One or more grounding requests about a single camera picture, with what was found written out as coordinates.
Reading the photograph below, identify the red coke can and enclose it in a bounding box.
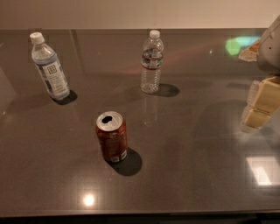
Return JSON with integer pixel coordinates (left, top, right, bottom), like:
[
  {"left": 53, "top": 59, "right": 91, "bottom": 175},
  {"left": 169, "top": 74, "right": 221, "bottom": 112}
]
[{"left": 95, "top": 111, "right": 128, "bottom": 163}]

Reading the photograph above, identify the clear water bottle red label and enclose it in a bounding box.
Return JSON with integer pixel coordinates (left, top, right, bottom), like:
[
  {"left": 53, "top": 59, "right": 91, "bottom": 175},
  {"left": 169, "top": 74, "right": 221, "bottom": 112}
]
[{"left": 140, "top": 30, "right": 164, "bottom": 94}]

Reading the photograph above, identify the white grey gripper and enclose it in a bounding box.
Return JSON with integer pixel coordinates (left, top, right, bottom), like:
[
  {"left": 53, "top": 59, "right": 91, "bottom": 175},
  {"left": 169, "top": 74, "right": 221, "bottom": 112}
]
[{"left": 240, "top": 15, "right": 280, "bottom": 133}]

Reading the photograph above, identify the water bottle blue white label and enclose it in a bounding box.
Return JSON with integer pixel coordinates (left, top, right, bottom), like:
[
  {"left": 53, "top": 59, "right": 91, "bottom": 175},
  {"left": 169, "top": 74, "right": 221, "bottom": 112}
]
[{"left": 30, "top": 32, "right": 70, "bottom": 101}]

